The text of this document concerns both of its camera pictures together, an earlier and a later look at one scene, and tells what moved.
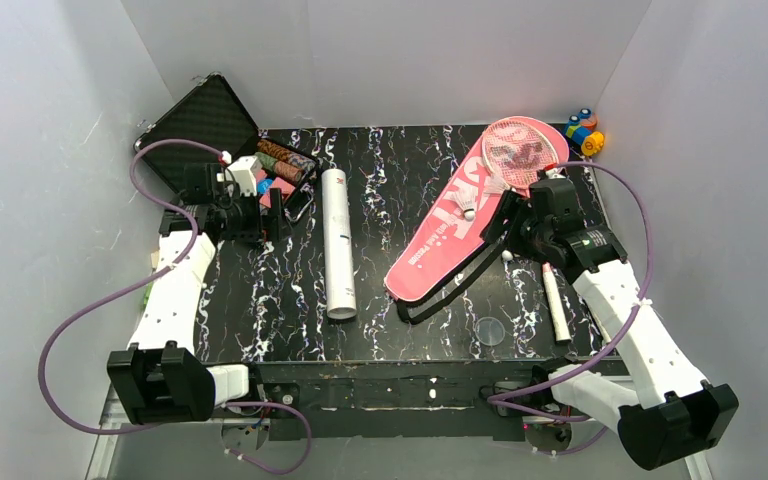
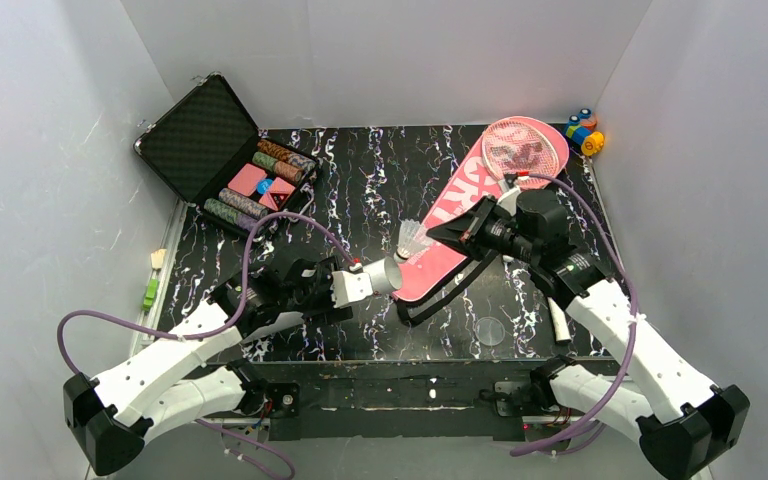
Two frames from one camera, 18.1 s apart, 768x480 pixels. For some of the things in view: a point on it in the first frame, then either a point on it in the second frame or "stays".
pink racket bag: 509,155 stays
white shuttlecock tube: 339,272 to 385,275
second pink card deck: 286,190 stays
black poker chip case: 210,112 stays
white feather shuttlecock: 466,198 to 411,238
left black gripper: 272,216 to 321,283
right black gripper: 513,216 to 482,228
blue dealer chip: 263,185 stays
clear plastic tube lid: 490,331 stays
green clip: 147,294 stays
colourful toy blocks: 580,129 stays
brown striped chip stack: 277,150 stays
